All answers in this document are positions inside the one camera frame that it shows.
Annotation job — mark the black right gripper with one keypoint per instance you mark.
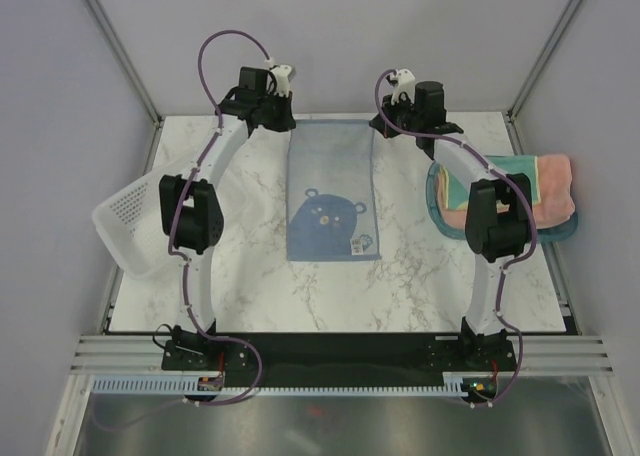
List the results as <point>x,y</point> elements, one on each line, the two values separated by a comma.
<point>390,109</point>

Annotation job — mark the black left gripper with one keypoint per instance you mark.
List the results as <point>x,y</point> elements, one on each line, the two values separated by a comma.
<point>287,121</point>

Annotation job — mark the blue towel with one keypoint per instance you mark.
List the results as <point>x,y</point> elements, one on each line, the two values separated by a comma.
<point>330,202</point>

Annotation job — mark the pink towel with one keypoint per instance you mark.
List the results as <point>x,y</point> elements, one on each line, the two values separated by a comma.
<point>550,178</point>

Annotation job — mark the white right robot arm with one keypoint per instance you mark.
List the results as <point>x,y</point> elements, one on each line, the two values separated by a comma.
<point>500,227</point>

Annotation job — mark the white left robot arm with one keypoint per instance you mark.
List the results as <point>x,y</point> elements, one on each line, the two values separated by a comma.
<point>191,346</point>

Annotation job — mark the white perforated plastic basket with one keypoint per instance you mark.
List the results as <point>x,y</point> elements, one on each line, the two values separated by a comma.
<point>135,223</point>

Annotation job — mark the teal translucent plastic tub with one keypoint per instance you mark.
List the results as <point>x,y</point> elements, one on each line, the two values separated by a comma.
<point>557,233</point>

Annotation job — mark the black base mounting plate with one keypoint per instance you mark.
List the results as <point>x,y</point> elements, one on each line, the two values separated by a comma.
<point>352,357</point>

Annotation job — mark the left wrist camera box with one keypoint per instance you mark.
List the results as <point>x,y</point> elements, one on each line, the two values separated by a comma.
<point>279,77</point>

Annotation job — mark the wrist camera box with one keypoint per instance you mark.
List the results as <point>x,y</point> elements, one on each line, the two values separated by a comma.
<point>279,77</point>
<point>403,82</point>

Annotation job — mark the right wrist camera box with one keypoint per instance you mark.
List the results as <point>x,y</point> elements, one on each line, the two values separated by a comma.
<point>403,82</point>

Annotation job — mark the left aluminium frame post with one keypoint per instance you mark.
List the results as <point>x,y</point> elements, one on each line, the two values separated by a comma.
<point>116,47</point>

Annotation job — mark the aluminium frame post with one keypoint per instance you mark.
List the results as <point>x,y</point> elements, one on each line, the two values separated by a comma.
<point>569,12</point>
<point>116,47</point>

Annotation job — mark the right aluminium frame post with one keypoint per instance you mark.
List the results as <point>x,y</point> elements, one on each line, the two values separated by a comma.
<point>569,12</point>

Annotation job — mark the white slotted cable duct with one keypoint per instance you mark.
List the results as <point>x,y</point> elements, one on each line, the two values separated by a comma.
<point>445,385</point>

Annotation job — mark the aluminium table edge rail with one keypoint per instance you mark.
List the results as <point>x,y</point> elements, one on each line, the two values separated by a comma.
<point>544,355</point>

